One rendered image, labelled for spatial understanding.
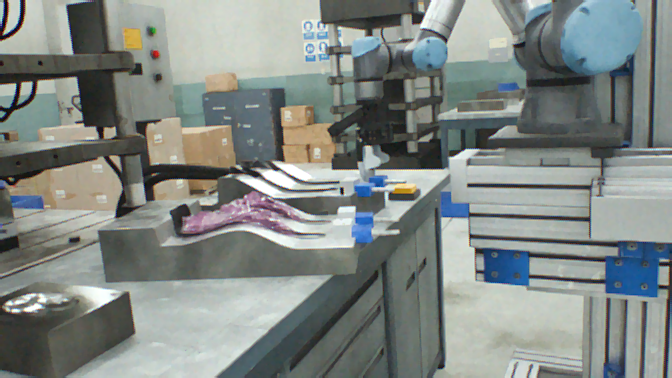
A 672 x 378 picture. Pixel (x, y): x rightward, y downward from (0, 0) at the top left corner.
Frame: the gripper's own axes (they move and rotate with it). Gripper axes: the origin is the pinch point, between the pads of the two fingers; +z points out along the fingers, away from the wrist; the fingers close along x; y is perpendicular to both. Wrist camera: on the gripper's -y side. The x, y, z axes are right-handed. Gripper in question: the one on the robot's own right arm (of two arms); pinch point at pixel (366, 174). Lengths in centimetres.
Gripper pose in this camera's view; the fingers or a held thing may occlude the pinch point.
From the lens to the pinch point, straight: 150.7
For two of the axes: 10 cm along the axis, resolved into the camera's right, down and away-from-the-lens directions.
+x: 3.8, -2.0, 9.0
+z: 0.7, 9.8, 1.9
